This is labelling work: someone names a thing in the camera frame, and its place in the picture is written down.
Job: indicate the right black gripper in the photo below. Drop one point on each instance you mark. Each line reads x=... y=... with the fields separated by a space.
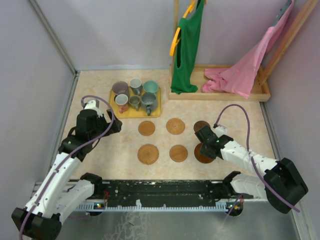
x=203 y=152

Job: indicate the wooden rack base tray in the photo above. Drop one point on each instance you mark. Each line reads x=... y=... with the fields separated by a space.
x=260 y=91

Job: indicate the dark walnut coaster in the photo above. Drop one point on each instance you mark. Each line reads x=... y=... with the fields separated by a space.
x=199 y=125

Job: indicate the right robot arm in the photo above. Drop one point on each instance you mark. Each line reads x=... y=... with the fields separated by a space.
x=277 y=181

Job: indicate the small olive mug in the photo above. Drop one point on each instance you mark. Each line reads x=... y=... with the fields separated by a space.
x=134 y=102

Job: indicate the dark speckled grey mug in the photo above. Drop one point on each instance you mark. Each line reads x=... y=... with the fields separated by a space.
x=149 y=102

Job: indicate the grey-white mug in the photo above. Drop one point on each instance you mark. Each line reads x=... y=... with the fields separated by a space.
x=136 y=86

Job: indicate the teal mug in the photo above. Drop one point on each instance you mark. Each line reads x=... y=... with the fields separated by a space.
x=151 y=86

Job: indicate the large woven rattan coaster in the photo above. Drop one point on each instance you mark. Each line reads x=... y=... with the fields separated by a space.
x=148 y=154

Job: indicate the grey hanger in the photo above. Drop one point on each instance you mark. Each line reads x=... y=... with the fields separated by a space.
x=282 y=10

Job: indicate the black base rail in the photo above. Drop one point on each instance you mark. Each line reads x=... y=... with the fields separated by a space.
x=160 y=193

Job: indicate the light wooden coaster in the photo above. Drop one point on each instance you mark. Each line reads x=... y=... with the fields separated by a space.
x=146 y=128

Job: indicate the pink shirt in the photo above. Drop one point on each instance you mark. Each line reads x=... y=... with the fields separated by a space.
x=239 y=78

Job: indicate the large brown wooden coaster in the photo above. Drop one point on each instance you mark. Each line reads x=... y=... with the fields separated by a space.
x=201 y=158

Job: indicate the pink mug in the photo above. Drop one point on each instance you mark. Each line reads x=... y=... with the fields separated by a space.
x=122 y=102

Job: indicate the small orange wooden coaster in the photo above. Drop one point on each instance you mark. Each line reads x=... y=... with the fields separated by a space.
x=178 y=153

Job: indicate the purple mug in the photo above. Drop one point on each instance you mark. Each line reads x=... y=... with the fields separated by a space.
x=121 y=87

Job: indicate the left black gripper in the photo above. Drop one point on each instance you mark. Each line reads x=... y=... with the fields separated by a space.
x=107 y=125

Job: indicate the yellow hanger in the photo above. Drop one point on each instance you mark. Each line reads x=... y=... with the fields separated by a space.
x=189 y=25

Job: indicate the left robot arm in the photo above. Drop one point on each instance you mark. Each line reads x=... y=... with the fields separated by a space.
x=43 y=215

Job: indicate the green shirt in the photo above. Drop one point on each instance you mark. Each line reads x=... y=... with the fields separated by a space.
x=184 y=63

